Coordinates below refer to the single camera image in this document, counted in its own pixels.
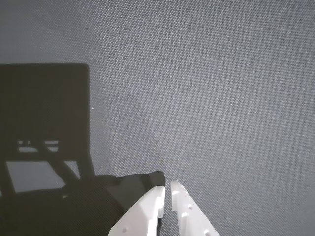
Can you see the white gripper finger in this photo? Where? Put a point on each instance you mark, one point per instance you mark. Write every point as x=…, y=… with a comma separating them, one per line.
x=145, y=214
x=187, y=211

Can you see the dark grey desk mat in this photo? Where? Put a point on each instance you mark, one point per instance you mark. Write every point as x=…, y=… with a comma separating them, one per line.
x=197, y=86

